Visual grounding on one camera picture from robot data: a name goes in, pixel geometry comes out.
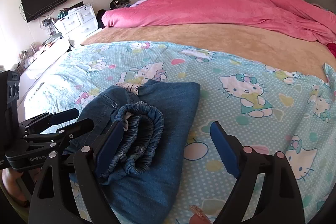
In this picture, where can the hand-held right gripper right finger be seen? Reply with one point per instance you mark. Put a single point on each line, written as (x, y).
(225, 150)

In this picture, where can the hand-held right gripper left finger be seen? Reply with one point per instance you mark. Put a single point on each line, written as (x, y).
(113, 145)

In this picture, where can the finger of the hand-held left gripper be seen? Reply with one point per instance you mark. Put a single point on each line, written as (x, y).
(78, 126)
(65, 116)

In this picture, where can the blue denim pants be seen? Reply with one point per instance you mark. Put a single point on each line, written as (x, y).
(162, 140)

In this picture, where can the person's left hand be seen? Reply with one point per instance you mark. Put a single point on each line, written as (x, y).
(11, 182)

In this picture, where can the person's right hand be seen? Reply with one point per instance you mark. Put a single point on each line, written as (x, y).
(198, 216)

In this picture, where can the light blue cartoon printed blanket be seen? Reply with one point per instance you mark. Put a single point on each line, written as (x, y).
(236, 113)

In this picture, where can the white dressing table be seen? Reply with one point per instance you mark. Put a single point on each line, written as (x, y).
(52, 49)

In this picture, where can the cluster of cosmetic bottles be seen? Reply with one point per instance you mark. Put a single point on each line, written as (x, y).
(31, 52)

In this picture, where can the clear acrylic organizer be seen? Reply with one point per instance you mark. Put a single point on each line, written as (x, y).
(48, 27)

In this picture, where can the white drawer cabinet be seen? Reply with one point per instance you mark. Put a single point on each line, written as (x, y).
(76, 22)

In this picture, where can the tan bed blanket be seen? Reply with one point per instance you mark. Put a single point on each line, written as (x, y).
(210, 40)

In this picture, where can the black backpack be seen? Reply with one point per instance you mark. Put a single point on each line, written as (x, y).
(119, 3)

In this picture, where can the pale clothes pile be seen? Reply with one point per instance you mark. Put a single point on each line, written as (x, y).
(140, 2)

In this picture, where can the pink fleece quilt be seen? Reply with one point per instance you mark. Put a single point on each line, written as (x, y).
(210, 8)

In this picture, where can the red cloth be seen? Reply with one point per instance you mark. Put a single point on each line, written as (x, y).
(332, 49)

